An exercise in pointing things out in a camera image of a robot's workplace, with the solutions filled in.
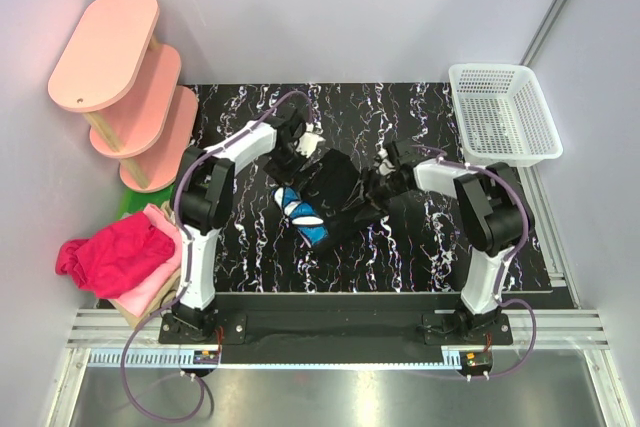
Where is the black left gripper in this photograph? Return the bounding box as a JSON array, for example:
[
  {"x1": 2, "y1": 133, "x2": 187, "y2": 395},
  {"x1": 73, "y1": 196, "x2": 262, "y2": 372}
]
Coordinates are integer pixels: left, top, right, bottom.
[{"x1": 264, "y1": 144, "x2": 321, "y2": 200}]

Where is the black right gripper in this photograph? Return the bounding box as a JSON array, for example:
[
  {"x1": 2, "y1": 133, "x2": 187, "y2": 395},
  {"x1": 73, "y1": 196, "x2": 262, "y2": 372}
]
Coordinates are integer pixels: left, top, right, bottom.
[{"x1": 342, "y1": 166, "x2": 409, "y2": 223}]

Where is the black t shirt flower print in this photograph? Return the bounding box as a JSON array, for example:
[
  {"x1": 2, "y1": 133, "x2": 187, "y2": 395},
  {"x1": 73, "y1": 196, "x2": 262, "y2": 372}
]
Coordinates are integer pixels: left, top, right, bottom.
[{"x1": 272, "y1": 149, "x2": 388, "y2": 253}]

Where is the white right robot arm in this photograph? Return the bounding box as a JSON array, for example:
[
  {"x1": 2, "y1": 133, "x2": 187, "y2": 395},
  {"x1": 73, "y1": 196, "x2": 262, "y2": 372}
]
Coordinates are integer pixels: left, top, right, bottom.
[{"x1": 363, "y1": 157, "x2": 535, "y2": 344}]

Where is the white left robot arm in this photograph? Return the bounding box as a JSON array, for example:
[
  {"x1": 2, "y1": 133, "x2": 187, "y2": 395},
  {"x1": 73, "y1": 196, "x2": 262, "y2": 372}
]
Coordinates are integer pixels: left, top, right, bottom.
[{"x1": 171, "y1": 116, "x2": 321, "y2": 343}]

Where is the white plastic basket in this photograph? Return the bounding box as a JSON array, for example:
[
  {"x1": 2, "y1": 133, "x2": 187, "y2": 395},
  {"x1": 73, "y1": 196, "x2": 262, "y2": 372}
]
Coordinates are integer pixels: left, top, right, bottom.
[{"x1": 448, "y1": 63, "x2": 563, "y2": 168}]

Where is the green plastic folder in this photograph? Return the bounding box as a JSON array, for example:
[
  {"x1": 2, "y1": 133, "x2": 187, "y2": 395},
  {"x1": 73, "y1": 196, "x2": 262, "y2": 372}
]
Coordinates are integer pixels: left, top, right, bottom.
[{"x1": 116, "y1": 185, "x2": 173, "y2": 219}]

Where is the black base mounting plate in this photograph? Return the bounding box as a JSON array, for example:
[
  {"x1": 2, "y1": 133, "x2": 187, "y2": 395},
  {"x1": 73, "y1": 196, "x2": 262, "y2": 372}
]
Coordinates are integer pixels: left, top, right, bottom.
[{"x1": 159, "y1": 293, "x2": 513, "y2": 365}]

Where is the beige t shirt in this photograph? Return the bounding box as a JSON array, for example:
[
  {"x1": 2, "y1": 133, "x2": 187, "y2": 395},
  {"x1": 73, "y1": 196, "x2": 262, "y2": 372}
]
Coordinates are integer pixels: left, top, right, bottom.
[{"x1": 147, "y1": 269, "x2": 181, "y2": 315}]

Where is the magenta red t shirt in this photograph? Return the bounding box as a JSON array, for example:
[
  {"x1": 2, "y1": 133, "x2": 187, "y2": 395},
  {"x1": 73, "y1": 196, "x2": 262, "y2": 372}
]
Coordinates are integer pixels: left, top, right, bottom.
[{"x1": 55, "y1": 212, "x2": 175, "y2": 299}]

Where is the pink three-tier shelf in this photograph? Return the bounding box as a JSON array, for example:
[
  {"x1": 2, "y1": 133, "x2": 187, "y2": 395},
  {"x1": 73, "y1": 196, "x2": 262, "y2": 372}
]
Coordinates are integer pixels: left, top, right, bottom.
[{"x1": 48, "y1": 0, "x2": 198, "y2": 193}]

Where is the light pink t shirt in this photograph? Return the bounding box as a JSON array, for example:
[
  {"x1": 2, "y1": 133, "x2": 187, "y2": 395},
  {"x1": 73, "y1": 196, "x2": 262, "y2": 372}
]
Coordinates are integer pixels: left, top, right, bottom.
[{"x1": 110, "y1": 201, "x2": 182, "y2": 315}]

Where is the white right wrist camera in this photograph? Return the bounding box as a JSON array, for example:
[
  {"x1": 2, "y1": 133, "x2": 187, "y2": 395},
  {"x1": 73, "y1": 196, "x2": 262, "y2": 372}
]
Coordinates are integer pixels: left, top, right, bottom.
[{"x1": 374, "y1": 149, "x2": 397, "y2": 176}]

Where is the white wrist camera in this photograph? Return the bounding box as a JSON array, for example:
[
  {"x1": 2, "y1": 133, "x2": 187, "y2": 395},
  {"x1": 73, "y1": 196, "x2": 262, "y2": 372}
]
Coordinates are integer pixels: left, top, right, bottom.
[
  {"x1": 296, "y1": 132, "x2": 325, "y2": 158},
  {"x1": 374, "y1": 149, "x2": 397, "y2": 176}
]

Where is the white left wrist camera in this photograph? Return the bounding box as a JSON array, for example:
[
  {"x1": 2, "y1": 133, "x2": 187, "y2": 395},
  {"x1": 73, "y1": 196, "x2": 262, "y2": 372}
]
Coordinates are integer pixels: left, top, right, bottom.
[{"x1": 296, "y1": 132, "x2": 325, "y2": 158}]

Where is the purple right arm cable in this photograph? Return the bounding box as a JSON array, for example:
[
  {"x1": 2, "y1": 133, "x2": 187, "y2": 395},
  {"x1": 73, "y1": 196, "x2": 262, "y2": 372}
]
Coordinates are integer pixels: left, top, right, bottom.
[{"x1": 409, "y1": 144, "x2": 537, "y2": 381}]

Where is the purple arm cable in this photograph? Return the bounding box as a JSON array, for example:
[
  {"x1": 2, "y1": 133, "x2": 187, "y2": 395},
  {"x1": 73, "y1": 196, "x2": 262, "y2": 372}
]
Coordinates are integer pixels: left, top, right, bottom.
[
  {"x1": 119, "y1": 90, "x2": 316, "y2": 422},
  {"x1": 409, "y1": 144, "x2": 537, "y2": 381}
]

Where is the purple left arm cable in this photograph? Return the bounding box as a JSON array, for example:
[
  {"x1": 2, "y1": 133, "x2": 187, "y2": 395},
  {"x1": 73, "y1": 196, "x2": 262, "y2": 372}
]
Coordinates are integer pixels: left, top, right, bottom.
[{"x1": 119, "y1": 90, "x2": 316, "y2": 422}]

